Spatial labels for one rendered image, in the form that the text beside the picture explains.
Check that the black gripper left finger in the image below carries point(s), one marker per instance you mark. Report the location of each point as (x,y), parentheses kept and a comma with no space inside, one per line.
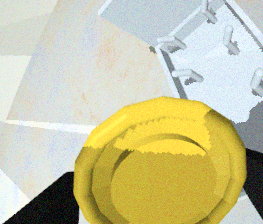
(54,205)

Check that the yellow plate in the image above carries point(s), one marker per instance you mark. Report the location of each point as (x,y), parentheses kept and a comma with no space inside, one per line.
(161,161)

